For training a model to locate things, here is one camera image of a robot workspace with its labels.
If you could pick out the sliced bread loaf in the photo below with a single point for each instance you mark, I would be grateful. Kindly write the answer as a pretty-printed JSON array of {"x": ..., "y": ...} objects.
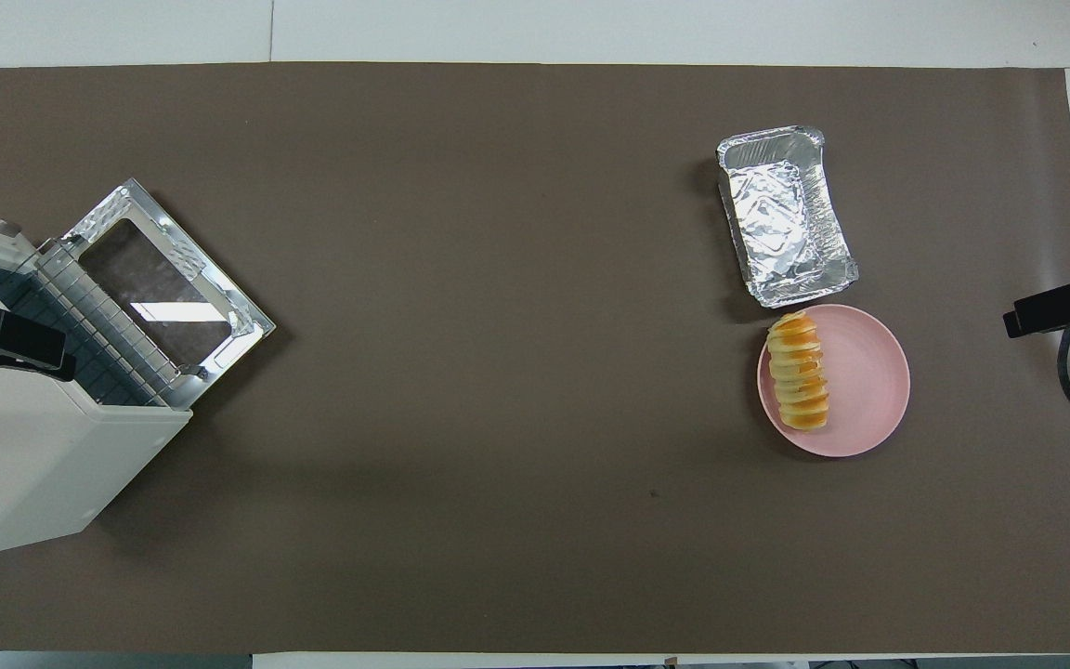
[{"x": 800, "y": 381}]

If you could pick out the aluminium foil tray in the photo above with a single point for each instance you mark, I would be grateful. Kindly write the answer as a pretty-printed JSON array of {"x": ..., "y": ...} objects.
[{"x": 781, "y": 218}]

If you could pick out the cream white toaster oven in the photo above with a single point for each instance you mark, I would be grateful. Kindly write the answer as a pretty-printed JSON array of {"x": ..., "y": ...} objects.
[{"x": 15, "y": 465}]

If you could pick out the glass oven door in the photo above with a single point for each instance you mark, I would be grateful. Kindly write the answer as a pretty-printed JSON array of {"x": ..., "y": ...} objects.
[{"x": 154, "y": 279}]

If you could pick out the pink round plate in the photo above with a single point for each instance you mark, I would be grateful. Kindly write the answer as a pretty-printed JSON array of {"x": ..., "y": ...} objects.
[{"x": 869, "y": 390}]

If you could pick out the brown table mat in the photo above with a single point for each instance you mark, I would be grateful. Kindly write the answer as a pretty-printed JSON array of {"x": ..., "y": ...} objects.
[{"x": 498, "y": 372}]

